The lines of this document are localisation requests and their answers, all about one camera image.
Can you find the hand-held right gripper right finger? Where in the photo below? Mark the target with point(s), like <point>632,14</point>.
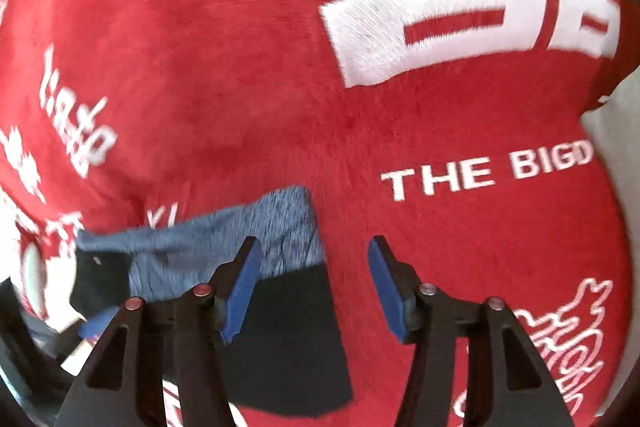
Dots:
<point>387,292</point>

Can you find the black pants with blue trim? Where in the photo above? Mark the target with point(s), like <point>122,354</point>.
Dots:
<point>290,337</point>

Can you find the red printed blanket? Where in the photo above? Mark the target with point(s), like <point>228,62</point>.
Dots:
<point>250,82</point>

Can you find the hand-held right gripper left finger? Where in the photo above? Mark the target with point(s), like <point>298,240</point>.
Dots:
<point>241,292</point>

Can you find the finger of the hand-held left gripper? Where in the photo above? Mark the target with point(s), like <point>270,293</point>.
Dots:
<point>97,326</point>

